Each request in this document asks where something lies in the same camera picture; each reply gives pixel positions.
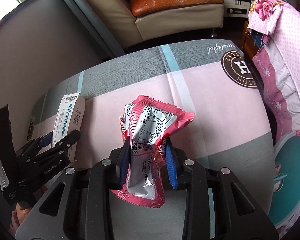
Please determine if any beige armchair orange cushion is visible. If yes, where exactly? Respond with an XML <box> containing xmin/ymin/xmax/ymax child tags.
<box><xmin>86</xmin><ymin>0</ymin><xmax>224</xmax><ymax>48</ymax></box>

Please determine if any person's left hand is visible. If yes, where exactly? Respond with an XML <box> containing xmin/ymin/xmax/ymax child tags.
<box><xmin>10</xmin><ymin>203</ymin><xmax>32</xmax><ymax>236</ymax></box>

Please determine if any white medicine box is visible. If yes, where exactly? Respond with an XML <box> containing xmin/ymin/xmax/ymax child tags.
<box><xmin>51</xmin><ymin>92</ymin><xmax>85</xmax><ymax>147</ymax></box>

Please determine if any pink and silver snack wrapper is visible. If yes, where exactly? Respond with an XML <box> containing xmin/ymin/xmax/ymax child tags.
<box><xmin>112</xmin><ymin>95</ymin><xmax>194</xmax><ymax>208</ymax></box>

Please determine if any teal trash bin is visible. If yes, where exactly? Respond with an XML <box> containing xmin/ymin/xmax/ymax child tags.
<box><xmin>269</xmin><ymin>131</ymin><xmax>300</xmax><ymax>238</ymax></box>

